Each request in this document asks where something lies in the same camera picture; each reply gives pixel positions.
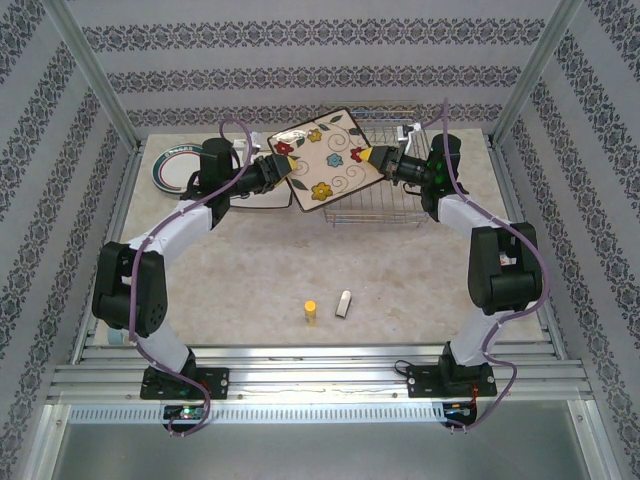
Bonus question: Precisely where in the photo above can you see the white slotted cable duct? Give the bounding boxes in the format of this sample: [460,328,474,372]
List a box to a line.
[67,403,449,424]

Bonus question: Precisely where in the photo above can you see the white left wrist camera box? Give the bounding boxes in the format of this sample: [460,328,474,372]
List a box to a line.
[233,130,262,153]

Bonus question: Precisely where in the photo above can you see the small white block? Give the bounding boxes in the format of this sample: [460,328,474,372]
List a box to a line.
[333,289,353,320]

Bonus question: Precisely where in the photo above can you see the grey metal panel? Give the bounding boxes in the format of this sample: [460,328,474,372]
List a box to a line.
[42,402,601,480]

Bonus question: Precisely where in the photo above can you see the aluminium side rail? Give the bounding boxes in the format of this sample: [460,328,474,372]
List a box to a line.
[485,134,570,361]
[69,139,147,364]

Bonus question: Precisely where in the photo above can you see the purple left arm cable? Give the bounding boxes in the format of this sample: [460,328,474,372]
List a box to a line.
[127,118,256,439]

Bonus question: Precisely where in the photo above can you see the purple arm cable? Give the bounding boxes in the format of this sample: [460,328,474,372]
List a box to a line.
[414,97,551,437]
[127,118,256,439]

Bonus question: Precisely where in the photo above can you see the metal wire dish rack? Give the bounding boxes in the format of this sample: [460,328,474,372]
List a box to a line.
[319,102,432,229]

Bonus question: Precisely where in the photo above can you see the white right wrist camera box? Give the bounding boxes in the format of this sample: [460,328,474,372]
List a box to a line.
[397,123,427,147]

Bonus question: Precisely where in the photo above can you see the round plate teal maroon rim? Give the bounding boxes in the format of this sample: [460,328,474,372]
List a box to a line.
[151,143,205,200]

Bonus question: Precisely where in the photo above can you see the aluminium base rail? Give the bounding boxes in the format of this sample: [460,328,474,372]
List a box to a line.
[47,342,594,401]

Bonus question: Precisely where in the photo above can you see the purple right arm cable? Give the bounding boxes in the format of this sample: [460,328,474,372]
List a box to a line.
[414,97,551,437]

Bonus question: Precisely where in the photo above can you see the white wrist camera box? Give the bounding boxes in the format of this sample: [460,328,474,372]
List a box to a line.
[233,130,262,153]
[397,123,427,147]

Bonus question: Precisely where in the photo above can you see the square flower print plate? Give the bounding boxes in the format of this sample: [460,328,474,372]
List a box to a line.
[267,106,385,215]

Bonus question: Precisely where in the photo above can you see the aluminium frame post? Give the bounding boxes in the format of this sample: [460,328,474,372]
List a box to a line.
[492,0,586,149]
[42,0,146,154]

